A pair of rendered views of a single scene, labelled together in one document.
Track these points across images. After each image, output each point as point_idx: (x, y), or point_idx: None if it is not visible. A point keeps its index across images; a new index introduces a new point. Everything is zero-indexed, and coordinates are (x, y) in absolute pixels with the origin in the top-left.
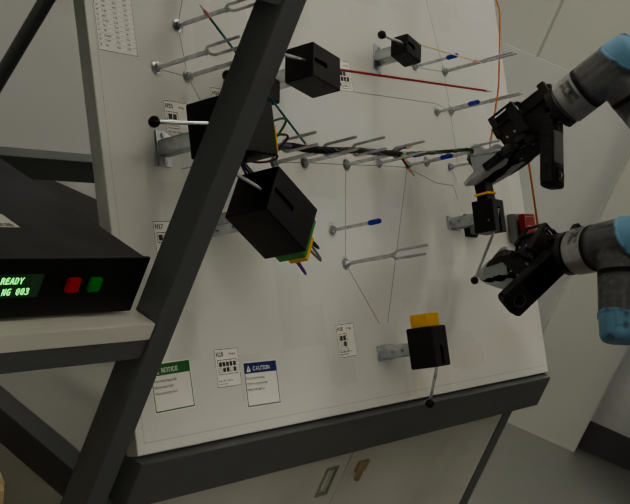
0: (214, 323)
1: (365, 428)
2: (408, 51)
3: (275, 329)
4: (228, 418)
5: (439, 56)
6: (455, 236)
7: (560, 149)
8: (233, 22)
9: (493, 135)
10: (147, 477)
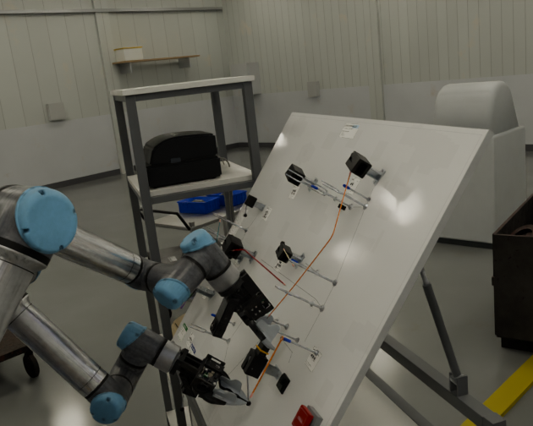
0: (196, 324)
1: (195, 412)
2: (275, 251)
3: (202, 341)
4: None
5: (338, 272)
6: (272, 380)
7: (222, 311)
8: (260, 232)
9: (344, 346)
10: None
